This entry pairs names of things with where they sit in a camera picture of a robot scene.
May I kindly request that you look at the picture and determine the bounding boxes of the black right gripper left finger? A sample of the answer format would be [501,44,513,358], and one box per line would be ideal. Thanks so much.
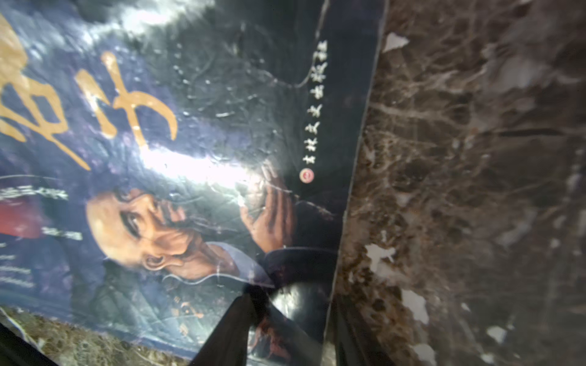
[189,292,268,366]

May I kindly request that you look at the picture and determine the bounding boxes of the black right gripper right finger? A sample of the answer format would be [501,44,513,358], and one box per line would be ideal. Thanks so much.
[332,295,394,366]

